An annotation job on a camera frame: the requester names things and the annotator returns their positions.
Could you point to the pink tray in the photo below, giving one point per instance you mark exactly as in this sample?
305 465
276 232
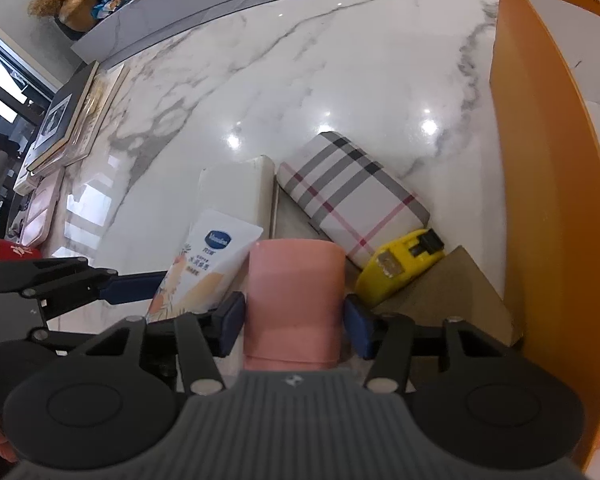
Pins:
36 225

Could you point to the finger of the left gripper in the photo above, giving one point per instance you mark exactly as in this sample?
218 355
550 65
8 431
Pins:
128 288

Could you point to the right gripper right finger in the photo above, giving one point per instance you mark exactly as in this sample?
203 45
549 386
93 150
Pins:
367 330

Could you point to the yellow tape measure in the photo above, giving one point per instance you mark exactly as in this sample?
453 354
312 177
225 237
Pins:
397 264

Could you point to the red cup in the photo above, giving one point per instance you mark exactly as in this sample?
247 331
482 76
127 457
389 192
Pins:
11 251

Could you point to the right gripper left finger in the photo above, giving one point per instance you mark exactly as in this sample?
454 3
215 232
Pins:
220 326

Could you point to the white lotion tube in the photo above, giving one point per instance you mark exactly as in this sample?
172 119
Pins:
215 249

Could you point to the pink silicone bottle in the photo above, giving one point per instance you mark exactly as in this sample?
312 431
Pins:
295 293

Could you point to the brown cardboard box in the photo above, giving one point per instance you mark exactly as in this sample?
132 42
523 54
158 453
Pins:
454 287

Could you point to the beige book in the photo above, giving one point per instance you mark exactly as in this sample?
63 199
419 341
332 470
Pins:
98 101

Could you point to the plaid glasses case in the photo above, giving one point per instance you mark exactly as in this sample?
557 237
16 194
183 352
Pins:
349 196

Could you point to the dried flower vase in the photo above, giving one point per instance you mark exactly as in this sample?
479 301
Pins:
75 14

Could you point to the orange storage box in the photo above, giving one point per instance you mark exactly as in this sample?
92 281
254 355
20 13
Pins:
545 85

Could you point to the white box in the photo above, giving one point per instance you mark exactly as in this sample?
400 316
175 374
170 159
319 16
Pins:
242 190

